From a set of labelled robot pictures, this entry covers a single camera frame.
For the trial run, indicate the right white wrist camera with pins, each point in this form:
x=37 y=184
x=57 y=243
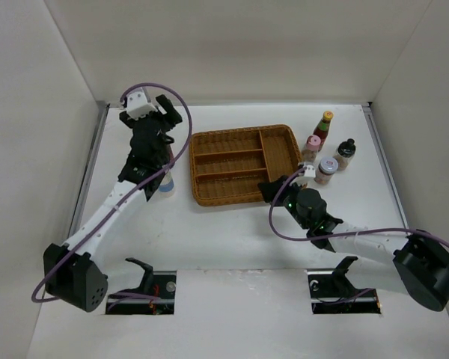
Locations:
x=307 y=170

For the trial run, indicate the pink lid spice bottle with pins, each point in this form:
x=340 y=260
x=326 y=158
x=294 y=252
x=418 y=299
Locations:
x=311 y=149

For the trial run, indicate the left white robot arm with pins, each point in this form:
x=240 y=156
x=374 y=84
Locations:
x=73 y=271

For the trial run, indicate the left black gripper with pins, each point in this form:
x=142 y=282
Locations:
x=170 y=113

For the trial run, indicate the metal table rail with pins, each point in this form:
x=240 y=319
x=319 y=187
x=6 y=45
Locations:
x=368 y=114
x=103 y=109

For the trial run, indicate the dark sauce bottle black cap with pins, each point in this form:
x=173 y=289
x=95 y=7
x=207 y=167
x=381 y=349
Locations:
x=170 y=153

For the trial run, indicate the black cap spice bottle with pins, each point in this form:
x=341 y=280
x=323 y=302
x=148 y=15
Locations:
x=344 y=153

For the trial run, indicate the white lid glass jar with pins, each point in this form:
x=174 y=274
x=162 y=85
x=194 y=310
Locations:
x=327 y=167

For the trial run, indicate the red sauce bottle yellow cap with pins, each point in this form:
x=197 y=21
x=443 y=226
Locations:
x=322 y=128

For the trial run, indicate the brown wicker divided tray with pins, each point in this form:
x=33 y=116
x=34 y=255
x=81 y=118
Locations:
x=226 y=166

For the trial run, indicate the left metal table rail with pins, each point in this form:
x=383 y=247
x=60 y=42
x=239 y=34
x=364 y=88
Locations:
x=103 y=109

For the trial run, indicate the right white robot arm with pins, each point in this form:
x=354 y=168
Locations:
x=412 y=262

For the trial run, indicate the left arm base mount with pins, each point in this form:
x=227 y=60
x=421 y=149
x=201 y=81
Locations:
x=154 y=296

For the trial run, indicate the silver lid spice jar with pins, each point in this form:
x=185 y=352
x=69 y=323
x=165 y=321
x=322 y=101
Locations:
x=167 y=186

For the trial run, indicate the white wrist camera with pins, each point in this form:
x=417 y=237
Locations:
x=138 y=104
x=307 y=170

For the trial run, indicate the right metal table rail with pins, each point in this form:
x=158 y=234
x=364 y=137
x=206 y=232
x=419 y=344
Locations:
x=368 y=114

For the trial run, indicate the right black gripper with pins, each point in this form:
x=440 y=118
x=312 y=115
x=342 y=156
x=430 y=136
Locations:
x=269 y=188

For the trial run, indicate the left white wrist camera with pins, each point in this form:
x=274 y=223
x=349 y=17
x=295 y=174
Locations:
x=138 y=104

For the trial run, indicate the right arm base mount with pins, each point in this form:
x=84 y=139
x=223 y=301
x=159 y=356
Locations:
x=332 y=293

